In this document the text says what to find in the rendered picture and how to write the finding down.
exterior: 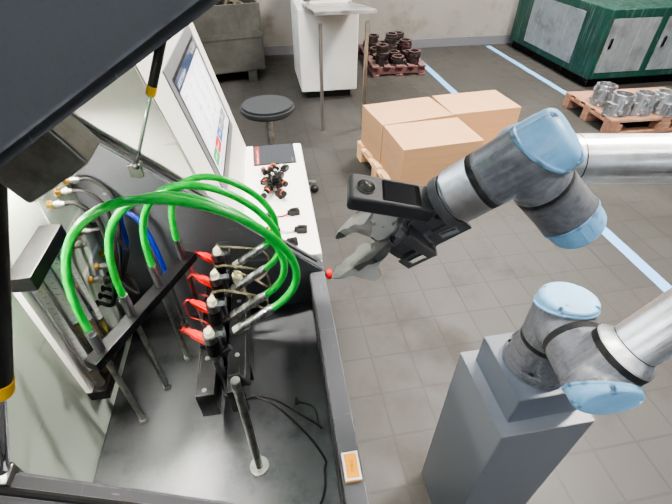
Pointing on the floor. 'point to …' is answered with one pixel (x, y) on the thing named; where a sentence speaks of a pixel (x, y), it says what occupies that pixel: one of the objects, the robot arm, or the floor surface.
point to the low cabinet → (598, 39)
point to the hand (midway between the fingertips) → (336, 252)
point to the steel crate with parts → (233, 37)
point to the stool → (266, 112)
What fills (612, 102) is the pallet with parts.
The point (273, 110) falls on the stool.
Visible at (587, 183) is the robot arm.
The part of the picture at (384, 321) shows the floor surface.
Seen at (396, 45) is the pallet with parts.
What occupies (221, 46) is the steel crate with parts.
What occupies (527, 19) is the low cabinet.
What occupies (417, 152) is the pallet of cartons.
